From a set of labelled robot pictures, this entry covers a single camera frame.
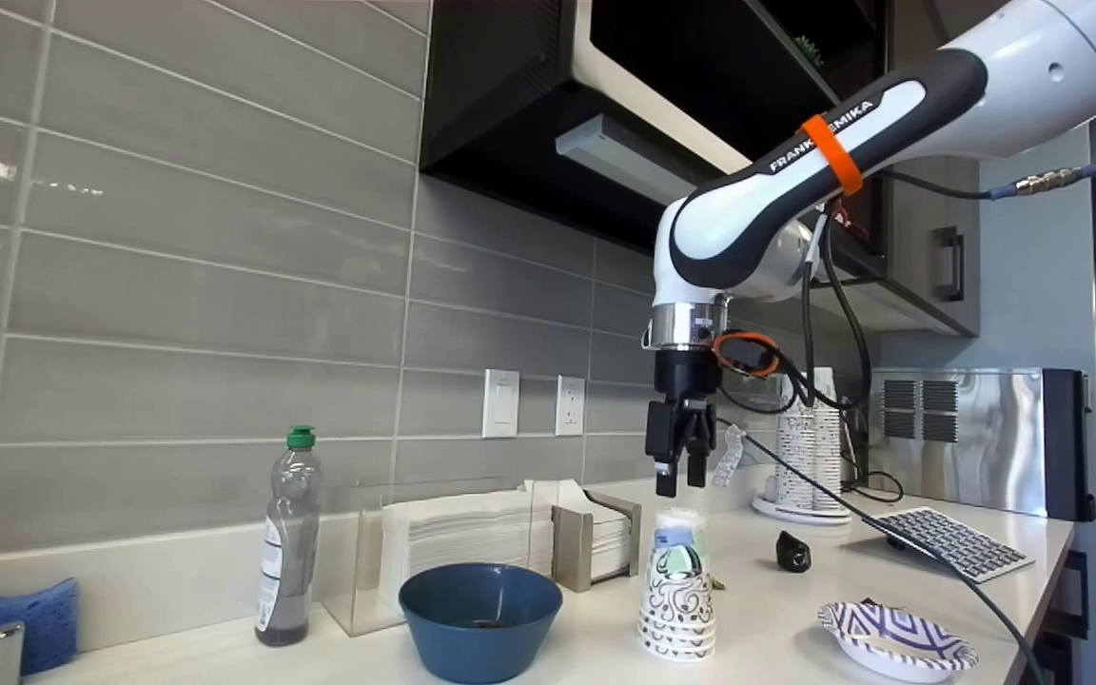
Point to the clear soap bottle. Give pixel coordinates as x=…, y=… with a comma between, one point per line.
x=290, y=541

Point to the patterned paper plate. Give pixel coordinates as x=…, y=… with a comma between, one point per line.
x=895, y=639

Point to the blue bowl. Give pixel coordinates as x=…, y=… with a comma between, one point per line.
x=477, y=621

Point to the napkin holder with napkins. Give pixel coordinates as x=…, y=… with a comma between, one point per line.
x=577, y=534

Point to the blue sponge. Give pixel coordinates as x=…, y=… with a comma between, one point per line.
x=52, y=624

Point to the white light switch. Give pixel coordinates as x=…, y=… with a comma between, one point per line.
x=501, y=399

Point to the small black object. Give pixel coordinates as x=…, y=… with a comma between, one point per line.
x=793, y=553

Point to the black upper cabinet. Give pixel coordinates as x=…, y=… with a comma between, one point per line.
x=601, y=110

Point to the silver keyboard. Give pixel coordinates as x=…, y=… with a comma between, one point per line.
x=951, y=541

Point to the clear plastic tray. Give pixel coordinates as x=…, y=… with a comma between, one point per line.
x=393, y=541

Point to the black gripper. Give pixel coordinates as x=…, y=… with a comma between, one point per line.
x=684, y=417

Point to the white power outlet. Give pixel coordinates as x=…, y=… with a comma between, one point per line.
x=569, y=406

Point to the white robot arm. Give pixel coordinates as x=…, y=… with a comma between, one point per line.
x=1016, y=78

